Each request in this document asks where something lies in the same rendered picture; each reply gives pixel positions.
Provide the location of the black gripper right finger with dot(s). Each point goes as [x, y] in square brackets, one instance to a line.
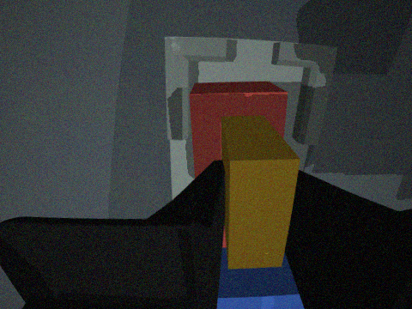
[347, 252]

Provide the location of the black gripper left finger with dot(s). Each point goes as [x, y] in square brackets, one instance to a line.
[171, 259]

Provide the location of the yellow rectangular block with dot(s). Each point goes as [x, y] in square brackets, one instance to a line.
[260, 171]

